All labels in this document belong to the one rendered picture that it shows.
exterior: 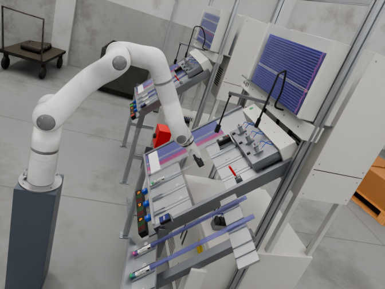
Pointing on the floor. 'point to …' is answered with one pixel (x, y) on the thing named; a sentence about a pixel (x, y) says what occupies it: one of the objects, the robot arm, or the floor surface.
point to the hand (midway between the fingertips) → (200, 162)
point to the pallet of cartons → (373, 190)
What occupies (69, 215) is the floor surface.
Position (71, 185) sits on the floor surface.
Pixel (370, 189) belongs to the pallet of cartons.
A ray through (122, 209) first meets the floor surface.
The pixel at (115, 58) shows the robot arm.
